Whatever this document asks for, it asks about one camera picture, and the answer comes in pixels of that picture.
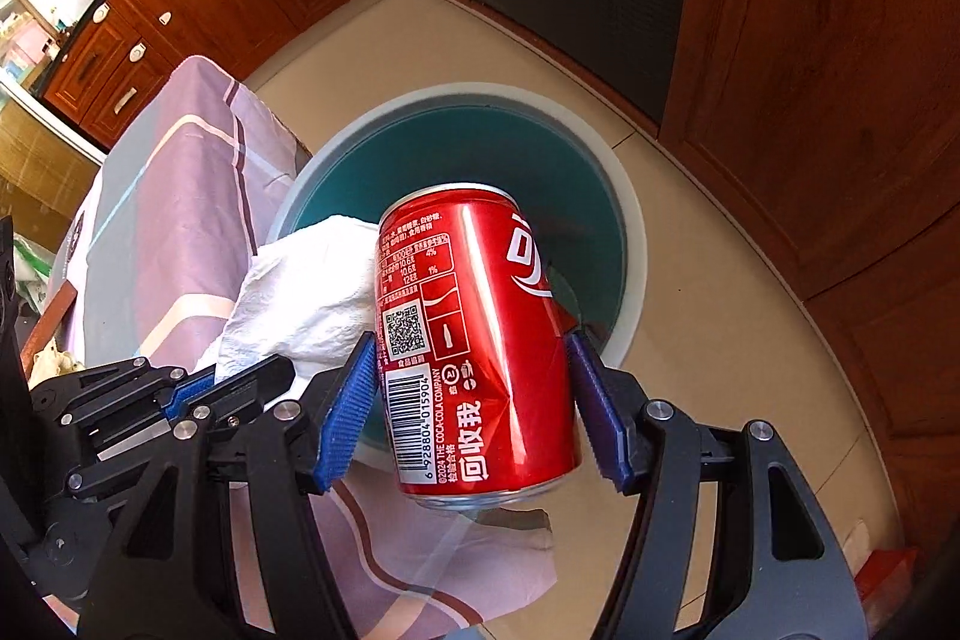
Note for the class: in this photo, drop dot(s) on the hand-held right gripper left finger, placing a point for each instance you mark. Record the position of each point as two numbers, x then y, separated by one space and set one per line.
345 411

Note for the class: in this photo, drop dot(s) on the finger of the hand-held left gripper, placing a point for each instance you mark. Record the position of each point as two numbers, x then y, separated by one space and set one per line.
255 381
191 394

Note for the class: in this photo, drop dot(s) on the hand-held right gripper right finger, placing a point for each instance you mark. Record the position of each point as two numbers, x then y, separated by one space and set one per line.
594 415

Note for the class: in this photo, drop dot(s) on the white paper towel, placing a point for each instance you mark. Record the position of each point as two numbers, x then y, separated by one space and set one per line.
300 295

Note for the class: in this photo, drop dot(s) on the red soda can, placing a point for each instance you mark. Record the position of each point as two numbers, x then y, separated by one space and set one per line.
480 347

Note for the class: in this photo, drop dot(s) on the teal trash bin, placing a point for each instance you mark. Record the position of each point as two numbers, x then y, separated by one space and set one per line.
450 153

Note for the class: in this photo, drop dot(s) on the green printed white sack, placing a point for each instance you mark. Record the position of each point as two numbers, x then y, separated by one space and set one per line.
30 272

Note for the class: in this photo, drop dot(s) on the striped pink grey tablecloth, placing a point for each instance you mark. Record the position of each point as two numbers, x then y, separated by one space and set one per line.
187 197

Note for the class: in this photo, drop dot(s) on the red plastic bag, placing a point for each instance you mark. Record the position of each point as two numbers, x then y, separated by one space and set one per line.
885 591

